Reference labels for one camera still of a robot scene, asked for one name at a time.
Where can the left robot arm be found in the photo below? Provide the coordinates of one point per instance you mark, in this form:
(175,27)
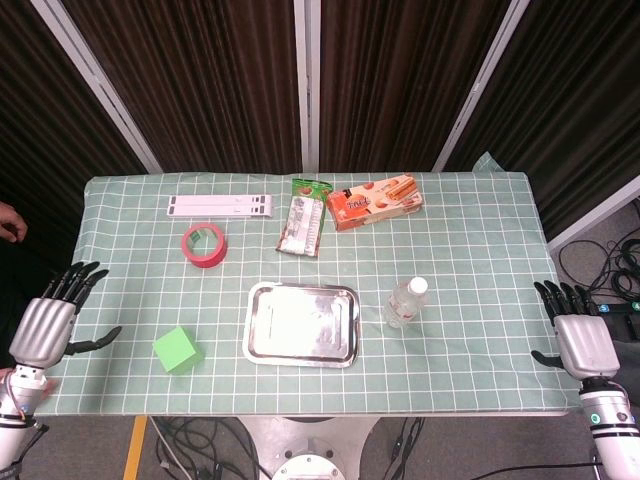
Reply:
(17,400)

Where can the person's hand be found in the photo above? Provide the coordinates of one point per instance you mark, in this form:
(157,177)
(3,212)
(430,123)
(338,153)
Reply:
(11,222)

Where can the transparent plastic water bottle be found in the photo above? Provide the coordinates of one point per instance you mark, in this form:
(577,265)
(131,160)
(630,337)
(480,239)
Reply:
(405,304)

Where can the green checked tablecloth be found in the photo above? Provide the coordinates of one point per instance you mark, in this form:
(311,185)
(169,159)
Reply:
(320,390)

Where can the white flat box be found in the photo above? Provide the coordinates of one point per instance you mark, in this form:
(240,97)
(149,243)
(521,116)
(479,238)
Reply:
(221,206)

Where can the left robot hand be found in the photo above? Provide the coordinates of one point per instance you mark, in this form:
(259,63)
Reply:
(42,327)

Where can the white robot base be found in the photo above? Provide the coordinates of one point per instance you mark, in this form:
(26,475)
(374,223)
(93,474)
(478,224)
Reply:
(305,450)

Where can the orange biscuit box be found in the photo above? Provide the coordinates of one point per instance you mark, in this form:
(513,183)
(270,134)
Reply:
(372,202)

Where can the green foam cube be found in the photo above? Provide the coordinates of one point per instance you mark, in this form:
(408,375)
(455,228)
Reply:
(177,351)

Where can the yellow floor tape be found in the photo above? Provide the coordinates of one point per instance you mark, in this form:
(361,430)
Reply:
(134,447)

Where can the red tape roll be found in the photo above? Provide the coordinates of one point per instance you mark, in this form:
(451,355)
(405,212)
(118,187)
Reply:
(205,250)

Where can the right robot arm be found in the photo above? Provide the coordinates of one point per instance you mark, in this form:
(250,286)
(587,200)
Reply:
(607,425)

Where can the white partition frame post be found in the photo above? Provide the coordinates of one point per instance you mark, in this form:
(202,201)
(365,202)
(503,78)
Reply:
(480,85)
(95,82)
(306,85)

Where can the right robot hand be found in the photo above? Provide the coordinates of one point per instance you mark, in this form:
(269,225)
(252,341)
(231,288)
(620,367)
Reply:
(585,345)

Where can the stainless steel tray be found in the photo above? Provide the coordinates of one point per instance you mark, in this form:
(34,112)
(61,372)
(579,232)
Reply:
(303,325)

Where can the green snack packet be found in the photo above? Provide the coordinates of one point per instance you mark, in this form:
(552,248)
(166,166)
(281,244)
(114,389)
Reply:
(304,220)

